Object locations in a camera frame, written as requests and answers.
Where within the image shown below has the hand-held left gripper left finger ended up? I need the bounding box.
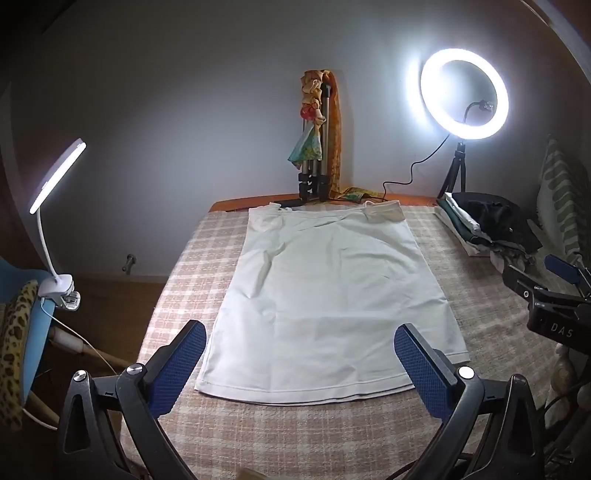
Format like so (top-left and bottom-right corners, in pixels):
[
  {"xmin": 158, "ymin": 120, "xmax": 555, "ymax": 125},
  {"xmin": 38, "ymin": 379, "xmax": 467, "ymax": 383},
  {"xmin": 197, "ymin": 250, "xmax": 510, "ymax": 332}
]
[{"xmin": 58, "ymin": 319, "xmax": 207, "ymax": 480}]

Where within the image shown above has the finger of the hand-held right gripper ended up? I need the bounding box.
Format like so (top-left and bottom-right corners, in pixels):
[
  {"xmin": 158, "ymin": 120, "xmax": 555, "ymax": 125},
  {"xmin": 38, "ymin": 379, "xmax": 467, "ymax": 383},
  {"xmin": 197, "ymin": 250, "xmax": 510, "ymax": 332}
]
[
  {"xmin": 502, "ymin": 264, "xmax": 557, "ymax": 308},
  {"xmin": 544, "ymin": 254, "xmax": 591, "ymax": 298}
]

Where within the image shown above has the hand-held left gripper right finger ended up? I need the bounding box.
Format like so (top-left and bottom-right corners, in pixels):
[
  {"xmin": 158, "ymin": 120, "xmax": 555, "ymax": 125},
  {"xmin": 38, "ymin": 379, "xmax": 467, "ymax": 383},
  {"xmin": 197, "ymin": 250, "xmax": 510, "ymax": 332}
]
[{"xmin": 394, "ymin": 323, "xmax": 548, "ymax": 480}]

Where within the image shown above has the white t-shirt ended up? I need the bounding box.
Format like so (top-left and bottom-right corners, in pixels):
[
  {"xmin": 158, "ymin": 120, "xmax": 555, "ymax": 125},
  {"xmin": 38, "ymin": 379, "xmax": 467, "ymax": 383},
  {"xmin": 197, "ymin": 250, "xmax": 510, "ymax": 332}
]
[{"xmin": 194, "ymin": 199, "xmax": 472, "ymax": 407}]

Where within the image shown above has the pile of clothes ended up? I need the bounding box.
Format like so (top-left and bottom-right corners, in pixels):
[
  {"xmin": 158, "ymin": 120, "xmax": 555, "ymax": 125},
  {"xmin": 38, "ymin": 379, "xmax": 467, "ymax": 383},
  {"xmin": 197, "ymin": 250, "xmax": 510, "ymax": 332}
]
[{"xmin": 434, "ymin": 190, "xmax": 543, "ymax": 274}]

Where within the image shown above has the pink plaid blanket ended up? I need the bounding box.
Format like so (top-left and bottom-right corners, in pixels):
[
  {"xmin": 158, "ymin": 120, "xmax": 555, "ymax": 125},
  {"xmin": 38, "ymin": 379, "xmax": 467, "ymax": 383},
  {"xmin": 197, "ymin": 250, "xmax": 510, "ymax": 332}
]
[{"xmin": 117, "ymin": 200, "xmax": 578, "ymax": 480}]

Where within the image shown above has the white crumpled bag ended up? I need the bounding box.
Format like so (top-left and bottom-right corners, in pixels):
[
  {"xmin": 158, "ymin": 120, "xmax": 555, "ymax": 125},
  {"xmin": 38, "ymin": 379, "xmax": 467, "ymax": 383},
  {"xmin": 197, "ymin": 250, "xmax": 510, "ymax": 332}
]
[{"xmin": 551, "ymin": 344, "xmax": 583, "ymax": 408}]

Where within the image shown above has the green striped pillow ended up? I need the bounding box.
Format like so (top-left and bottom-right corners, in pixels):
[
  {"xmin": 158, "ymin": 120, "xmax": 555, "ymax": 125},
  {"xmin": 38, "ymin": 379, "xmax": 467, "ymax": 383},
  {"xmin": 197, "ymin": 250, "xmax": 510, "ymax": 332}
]
[{"xmin": 536, "ymin": 135, "xmax": 588, "ymax": 267}]

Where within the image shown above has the blue chair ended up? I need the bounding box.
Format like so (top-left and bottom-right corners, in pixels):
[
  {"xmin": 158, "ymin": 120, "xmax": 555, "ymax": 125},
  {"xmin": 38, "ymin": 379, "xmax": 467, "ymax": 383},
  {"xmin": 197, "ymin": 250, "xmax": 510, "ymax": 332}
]
[{"xmin": 0, "ymin": 256, "xmax": 125, "ymax": 402}]

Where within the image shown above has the leopard print cushion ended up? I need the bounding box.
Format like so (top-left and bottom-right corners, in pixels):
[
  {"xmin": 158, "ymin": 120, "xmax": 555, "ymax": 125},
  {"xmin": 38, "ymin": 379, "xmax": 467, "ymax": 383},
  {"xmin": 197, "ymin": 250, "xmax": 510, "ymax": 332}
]
[{"xmin": 0, "ymin": 282, "xmax": 40, "ymax": 431}]

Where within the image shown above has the gooseneck phone holder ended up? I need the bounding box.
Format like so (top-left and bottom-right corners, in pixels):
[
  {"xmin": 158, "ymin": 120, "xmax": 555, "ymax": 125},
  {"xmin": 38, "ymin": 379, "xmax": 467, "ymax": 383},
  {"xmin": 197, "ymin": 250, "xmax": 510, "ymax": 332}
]
[{"xmin": 463, "ymin": 99, "xmax": 495, "ymax": 125}]

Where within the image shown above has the white clip desk lamp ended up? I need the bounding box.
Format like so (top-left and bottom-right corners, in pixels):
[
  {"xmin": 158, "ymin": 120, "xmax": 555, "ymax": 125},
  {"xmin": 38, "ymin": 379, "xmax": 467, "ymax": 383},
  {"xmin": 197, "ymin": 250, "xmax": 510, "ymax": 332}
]
[{"xmin": 29, "ymin": 137, "xmax": 88, "ymax": 311}]

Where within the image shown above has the tripod with colourful scarves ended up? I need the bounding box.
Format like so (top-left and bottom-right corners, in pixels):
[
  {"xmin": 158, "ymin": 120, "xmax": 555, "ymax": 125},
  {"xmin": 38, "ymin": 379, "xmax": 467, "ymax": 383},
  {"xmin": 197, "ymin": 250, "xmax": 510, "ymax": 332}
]
[{"xmin": 323, "ymin": 69, "xmax": 393, "ymax": 204}]

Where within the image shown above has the silver folded tripod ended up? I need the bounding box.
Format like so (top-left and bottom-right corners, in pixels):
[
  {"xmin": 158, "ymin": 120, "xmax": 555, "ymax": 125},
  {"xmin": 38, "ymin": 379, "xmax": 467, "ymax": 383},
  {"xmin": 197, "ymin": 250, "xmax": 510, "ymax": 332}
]
[{"xmin": 297, "ymin": 83, "xmax": 332, "ymax": 201}]

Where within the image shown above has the colourful knotted cloth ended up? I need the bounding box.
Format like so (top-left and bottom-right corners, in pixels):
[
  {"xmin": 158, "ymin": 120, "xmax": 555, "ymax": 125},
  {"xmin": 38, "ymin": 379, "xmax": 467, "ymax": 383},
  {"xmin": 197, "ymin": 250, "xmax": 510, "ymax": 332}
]
[{"xmin": 287, "ymin": 69, "xmax": 334, "ymax": 168}]

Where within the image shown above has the white lamp cable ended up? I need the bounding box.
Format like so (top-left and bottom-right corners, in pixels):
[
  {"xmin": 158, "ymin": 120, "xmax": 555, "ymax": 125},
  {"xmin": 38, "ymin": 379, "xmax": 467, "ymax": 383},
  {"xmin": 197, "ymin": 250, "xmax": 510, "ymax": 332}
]
[{"xmin": 39, "ymin": 298, "xmax": 122, "ymax": 376}]

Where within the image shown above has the black ring light tripod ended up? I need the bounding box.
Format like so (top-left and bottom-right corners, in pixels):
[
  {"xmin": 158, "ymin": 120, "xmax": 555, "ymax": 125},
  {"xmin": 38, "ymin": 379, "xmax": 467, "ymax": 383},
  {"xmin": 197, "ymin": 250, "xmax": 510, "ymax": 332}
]
[{"xmin": 436, "ymin": 141, "xmax": 467, "ymax": 199}]

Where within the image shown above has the black ring light cable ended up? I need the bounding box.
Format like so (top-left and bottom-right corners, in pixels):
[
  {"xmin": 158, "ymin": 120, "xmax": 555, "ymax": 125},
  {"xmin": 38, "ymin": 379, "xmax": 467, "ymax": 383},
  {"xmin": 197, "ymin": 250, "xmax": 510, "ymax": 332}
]
[{"xmin": 381, "ymin": 138, "xmax": 451, "ymax": 202}]

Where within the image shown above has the white ring light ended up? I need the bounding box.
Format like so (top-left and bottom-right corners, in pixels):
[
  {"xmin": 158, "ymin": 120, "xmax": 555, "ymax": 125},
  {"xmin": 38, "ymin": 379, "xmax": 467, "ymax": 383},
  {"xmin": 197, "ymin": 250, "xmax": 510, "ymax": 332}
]
[{"xmin": 419, "ymin": 47, "xmax": 509, "ymax": 140}]

